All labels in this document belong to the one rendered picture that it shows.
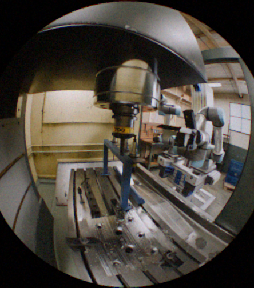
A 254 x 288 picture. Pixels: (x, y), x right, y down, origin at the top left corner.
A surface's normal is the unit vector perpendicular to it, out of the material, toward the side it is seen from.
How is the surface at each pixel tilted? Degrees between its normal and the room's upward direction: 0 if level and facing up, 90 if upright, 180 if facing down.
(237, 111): 90
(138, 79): 90
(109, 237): 0
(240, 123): 90
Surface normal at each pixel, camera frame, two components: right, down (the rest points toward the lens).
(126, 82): -0.04, 0.22
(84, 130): 0.40, 0.23
